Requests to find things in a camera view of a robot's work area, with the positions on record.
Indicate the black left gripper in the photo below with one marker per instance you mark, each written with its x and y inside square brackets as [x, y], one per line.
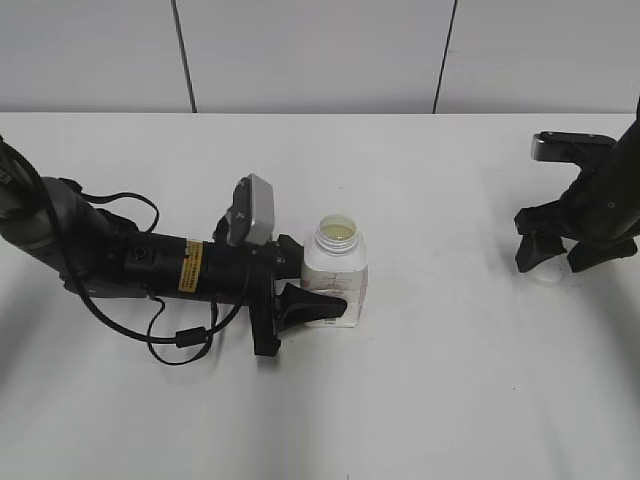
[275, 304]

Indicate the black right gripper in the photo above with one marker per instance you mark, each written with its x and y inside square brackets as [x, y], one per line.
[591, 223]

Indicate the white round bottle cap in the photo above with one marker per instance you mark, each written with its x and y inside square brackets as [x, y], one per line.
[547, 274]

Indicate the white square plastic bottle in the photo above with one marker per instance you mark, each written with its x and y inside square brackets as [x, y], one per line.
[335, 264]

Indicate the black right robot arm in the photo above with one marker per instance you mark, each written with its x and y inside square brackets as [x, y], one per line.
[621, 166]

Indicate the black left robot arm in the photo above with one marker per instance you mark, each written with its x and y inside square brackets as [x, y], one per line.
[98, 254]

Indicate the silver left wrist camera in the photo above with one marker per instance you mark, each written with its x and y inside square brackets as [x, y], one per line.
[251, 217]

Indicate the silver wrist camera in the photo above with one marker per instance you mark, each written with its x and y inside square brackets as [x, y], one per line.
[251, 217]
[584, 150]

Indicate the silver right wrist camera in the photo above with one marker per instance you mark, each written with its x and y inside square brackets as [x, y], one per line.
[584, 150]

